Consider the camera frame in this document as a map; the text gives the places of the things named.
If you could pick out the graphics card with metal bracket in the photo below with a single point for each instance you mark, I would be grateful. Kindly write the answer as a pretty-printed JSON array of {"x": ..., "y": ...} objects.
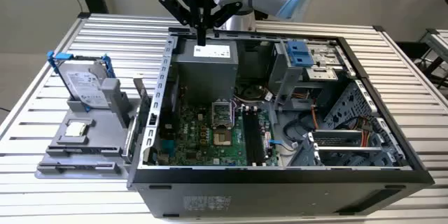
[{"x": 139, "y": 86}]

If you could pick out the metal slat side table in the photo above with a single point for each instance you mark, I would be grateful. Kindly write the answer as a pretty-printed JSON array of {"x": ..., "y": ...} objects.
[{"x": 433, "y": 36}]

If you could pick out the beige eight pin connector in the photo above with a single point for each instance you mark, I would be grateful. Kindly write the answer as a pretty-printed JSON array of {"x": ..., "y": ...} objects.
[{"x": 268, "y": 136}]

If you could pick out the RAM stick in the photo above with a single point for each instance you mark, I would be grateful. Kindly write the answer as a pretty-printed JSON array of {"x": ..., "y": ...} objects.
[
  {"x": 75, "y": 168},
  {"x": 84, "y": 150}
]

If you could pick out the hard disk in blue carrier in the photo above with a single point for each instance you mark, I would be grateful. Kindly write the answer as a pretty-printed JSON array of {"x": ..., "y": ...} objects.
[{"x": 81, "y": 82}]

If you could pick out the RAM slot with white latches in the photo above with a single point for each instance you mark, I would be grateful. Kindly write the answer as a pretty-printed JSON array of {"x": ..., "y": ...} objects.
[{"x": 251, "y": 134}]

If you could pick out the green Dell motherboard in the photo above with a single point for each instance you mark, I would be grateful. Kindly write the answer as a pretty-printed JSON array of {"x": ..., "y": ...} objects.
[{"x": 227, "y": 155}]

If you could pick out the metal disk bay cage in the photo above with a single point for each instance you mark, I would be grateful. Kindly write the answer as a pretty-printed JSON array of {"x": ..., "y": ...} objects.
[{"x": 349, "y": 149}]

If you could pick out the silver CPU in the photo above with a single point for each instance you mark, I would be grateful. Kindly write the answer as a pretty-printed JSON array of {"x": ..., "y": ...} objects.
[{"x": 76, "y": 129}]

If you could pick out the grey plastic parts rack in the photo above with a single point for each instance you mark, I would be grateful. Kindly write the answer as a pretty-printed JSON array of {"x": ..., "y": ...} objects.
[{"x": 101, "y": 140}]

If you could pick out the orange framed choke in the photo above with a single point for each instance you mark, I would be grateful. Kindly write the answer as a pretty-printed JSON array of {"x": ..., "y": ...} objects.
[
  {"x": 203, "y": 136},
  {"x": 203, "y": 142},
  {"x": 203, "y": 129}
]

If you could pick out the black open PC case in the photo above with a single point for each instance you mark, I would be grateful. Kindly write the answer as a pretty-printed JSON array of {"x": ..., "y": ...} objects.
[{"x": 244, "y": 195}]

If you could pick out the grey power supply unit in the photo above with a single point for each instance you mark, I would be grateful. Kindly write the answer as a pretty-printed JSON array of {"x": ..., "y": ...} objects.
[{"x": 207, "y": 77}]

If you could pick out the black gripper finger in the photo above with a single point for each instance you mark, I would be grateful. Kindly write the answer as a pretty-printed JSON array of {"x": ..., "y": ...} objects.
[
  {"x": 227, "y": 12},
  {"x": 173, "y": 7}
]

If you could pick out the CPU socket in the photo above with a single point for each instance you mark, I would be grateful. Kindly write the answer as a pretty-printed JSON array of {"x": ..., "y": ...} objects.
[{"x": 223, "y": 138}]

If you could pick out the blue plastic drive latch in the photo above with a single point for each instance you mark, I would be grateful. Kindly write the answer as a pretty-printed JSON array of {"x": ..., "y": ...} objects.
[{"x": 297, "y": 51}]

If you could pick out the grey optical drive cage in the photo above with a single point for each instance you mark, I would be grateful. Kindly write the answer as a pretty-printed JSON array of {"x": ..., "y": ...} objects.
[{"x": 283, "y": 77}]

